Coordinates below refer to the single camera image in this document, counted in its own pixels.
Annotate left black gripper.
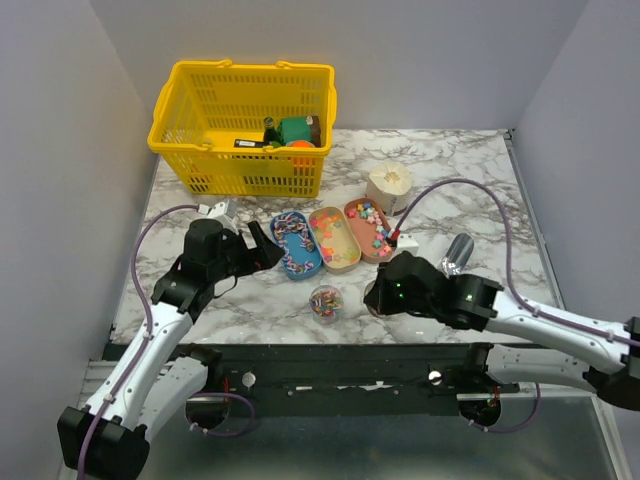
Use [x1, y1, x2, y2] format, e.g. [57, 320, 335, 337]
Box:
[209, 220, 286, 282]

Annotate beige tray of gummy candies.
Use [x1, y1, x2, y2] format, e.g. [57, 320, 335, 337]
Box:
[309, 206, 361, 274]

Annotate yellow plastic shopping basket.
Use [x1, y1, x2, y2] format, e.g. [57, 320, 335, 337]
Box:
[147, 60, 337, 198]

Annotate black rectangular pack in basket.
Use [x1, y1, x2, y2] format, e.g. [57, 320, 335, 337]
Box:
[234, 139, 269, 148]

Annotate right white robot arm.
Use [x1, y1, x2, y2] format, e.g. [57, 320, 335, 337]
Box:
[363, 252, 639, 411]

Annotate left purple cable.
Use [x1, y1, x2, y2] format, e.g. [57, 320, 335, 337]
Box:
[77, 204, 256, 474]

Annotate wrapped toilet paper roll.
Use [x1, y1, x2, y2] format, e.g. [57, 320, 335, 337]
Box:
[365, 161, 413, 216]

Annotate pink tray of star candies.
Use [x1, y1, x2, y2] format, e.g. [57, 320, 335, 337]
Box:
[343, 197, 395, 264]

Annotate clear glass jar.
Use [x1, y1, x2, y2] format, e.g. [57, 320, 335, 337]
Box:
[309, 285, 344, 325]

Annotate gold rimmed jar lid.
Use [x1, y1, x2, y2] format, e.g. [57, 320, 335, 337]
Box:
[363, 280, 384, 318]

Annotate blue tray of striped candies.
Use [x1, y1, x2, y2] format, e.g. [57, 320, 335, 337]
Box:
[270, 211, 323, 280]

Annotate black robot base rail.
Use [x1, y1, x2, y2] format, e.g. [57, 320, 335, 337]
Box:
[169, 342, 521, 419]

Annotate aluminium frame rail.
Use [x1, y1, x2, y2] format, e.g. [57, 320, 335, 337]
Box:
[78, 360, 117, 406]

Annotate green glass bottle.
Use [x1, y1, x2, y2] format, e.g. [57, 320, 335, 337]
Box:
[263, 117, 282, 147]

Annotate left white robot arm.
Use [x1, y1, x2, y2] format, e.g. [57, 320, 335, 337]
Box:
[57, 217, 284, 479]

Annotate silver metal scoop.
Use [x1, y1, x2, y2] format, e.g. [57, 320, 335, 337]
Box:
[439, 233, 474, 277]

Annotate green box in basket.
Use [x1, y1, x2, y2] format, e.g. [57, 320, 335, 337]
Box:
[277, 115, 321, 147]

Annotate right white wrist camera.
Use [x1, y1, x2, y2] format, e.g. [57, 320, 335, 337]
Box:
[389, 231, 419, 256]

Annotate orange ball in basket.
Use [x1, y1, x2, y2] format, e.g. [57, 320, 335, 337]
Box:
[286, 140, 316, 149]

